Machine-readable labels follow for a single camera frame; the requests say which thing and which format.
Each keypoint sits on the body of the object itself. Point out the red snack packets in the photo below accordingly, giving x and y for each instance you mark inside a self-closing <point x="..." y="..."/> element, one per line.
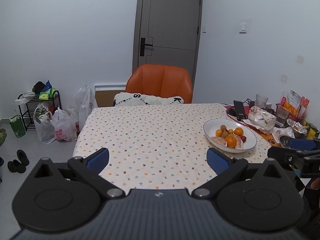
<point x="296" y="105"/>

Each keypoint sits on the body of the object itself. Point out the orange leather chair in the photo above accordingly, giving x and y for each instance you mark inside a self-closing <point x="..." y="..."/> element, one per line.
<point x="161" y="80"/>

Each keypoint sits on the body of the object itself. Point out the black metal shelf rack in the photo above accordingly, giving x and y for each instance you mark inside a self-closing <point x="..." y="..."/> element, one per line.
<point x="27" y="106"/>

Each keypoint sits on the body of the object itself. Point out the dark red small fruit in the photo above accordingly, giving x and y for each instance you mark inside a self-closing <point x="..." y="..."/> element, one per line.
<point x="243" y="138"/>

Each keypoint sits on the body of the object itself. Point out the white fluffy cushion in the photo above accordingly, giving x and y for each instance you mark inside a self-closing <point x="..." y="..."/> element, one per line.
<point x="137" y="99"/>

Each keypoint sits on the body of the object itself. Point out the black shoes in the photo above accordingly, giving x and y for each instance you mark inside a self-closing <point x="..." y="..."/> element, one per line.
<point x="19" y="165"/>

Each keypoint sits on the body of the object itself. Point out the floral tissue pack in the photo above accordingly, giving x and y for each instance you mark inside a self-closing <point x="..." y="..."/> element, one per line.
<point x="261" y="120"/>

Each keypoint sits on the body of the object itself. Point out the medium orange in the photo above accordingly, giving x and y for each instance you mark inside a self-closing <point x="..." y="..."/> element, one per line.
<point x="239" y="131"/>

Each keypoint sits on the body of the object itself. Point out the black smartphone on stand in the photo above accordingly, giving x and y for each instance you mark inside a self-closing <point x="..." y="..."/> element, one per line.
<point x="239" y="110"/>

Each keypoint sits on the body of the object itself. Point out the person's right hand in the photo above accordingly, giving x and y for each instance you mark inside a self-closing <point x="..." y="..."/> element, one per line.
<point x="315" y="184"/>

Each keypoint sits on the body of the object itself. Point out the white shopping bag red print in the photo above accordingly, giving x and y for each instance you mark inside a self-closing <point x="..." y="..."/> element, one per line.
<point x="64" y="126"/>

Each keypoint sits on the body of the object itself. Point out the small kumquat orange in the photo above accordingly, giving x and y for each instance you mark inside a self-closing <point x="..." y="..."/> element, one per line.
<point x="218" y="133"/>

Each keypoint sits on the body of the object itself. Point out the floral dotted tablecloth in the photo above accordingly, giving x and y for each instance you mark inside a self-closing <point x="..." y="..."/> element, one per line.
<point x="153" y="147"/>

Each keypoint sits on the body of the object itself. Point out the peeled pomelo segment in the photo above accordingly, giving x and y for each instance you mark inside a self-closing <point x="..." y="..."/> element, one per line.
<point x="219" y="140"/>
<point x="239" y="143"/>

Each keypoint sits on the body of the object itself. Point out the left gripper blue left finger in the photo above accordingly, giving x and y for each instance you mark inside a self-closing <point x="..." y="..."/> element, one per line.
<point x="87" y="170"/>

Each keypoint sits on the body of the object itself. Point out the white wall switch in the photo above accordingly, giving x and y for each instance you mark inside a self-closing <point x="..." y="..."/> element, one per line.
<point x="242" y="28"/>

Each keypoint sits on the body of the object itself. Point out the green box on floor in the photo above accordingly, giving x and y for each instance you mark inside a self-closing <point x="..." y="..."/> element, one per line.
<point x="17" y="126"/>

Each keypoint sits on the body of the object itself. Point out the orange paw print mat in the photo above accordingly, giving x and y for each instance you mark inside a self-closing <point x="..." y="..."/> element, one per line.
<point x="269" y="138"/>

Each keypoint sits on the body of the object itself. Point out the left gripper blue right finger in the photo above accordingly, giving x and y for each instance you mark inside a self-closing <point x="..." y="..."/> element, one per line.
<point x="227" y="170"/>

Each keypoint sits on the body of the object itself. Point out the white plastic bag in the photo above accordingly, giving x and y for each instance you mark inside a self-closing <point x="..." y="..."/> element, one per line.
<point x="85" y="102"/>

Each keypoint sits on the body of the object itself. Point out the steel bowl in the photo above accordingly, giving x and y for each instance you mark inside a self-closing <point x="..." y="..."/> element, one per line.
<point x="285" y="141"/>

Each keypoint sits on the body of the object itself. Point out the large orange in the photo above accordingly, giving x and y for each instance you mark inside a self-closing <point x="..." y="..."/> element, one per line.
<point x="231" y="141"/>

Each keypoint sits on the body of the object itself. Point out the grey door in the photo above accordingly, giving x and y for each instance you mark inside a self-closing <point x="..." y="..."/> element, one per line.
<point x="167" y="32"/>

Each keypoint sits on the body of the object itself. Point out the white plate with blue rim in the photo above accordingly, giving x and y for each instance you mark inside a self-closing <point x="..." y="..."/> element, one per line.
<point x="212" y="125"/>

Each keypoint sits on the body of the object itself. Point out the clear drinking glass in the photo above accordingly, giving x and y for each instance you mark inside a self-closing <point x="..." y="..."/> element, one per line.
<point x="261" y="101"/>

